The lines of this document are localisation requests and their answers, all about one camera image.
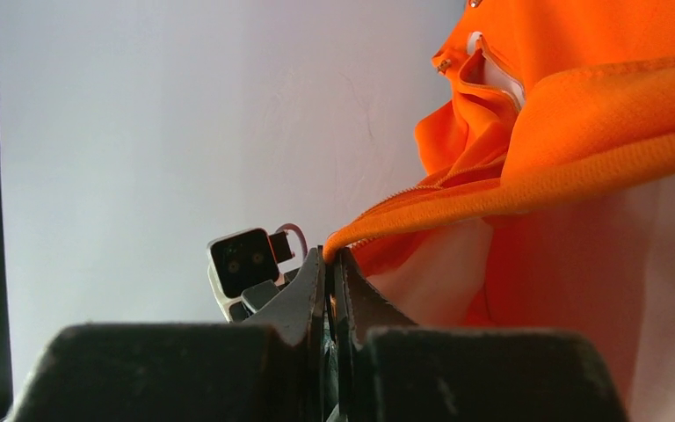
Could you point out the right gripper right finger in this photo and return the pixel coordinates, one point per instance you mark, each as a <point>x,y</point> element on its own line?
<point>391,369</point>

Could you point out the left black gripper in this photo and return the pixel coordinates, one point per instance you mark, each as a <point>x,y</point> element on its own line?
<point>254,299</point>

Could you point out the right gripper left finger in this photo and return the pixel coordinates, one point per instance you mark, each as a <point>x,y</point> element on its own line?
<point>268,367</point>

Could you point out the orange zip-up jacket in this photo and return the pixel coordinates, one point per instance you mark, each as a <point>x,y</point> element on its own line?
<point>549,194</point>

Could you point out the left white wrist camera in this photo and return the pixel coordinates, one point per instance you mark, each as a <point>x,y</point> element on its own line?
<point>244,259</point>

